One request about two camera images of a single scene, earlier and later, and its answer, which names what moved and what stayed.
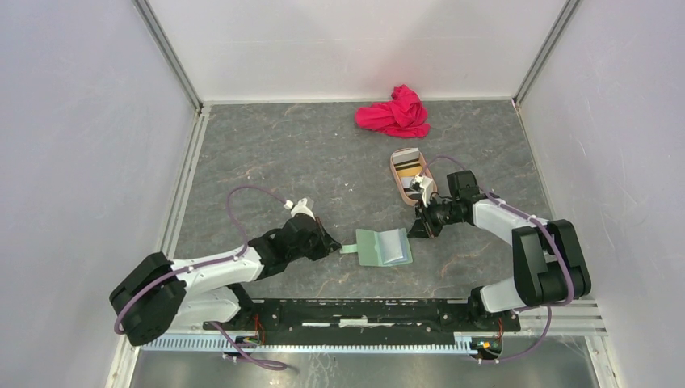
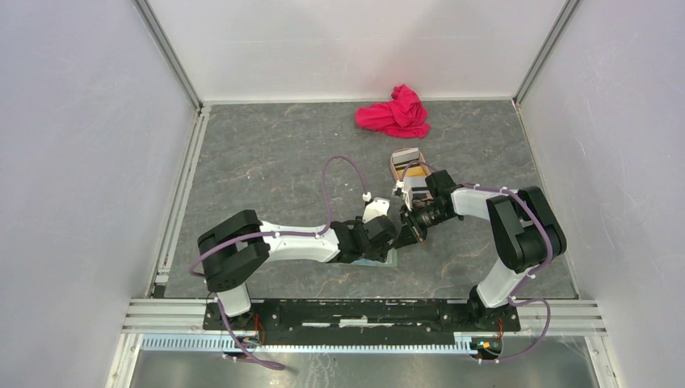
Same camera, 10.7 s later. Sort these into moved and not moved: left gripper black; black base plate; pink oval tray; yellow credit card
Moved: left gripper black
Not moved: black base plate; pink oval tray; yellow credit card
